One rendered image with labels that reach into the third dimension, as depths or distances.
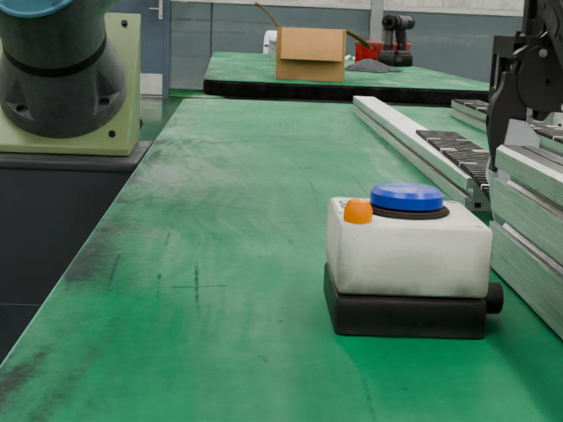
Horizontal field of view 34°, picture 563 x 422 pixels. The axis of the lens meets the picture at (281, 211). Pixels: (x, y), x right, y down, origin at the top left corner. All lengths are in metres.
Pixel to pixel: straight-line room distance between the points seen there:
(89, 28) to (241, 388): 0.67
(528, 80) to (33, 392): 0.42
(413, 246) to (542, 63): 0.24
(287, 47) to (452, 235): 2.25
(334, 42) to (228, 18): 8.83
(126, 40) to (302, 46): 1.55
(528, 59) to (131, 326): 0.34
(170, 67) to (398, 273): 11.12
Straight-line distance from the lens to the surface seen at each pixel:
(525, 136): 0.69
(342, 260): 0.48
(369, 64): 3.51
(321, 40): 2.73
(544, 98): 0.69
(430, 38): 11.78
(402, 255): 0.48
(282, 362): 0.45
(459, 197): 0.88
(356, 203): 0.48
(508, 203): 0.61
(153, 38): 11.56
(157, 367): 0.44
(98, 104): 1.11
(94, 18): 1.03
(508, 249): 0.61
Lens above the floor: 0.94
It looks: 11 degrees down
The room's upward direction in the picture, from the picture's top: 3 degrees clockwise
